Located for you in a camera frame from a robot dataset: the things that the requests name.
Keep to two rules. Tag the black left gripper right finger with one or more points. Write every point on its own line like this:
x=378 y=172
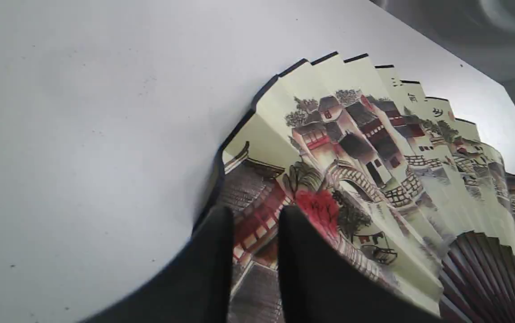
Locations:
x=318 y=286

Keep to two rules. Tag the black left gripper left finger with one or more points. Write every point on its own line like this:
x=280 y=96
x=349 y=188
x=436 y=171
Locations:
x=193 y=288

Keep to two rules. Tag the painted folding paper fan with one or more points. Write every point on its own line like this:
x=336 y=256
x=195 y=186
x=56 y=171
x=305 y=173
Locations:
x=405 y=192

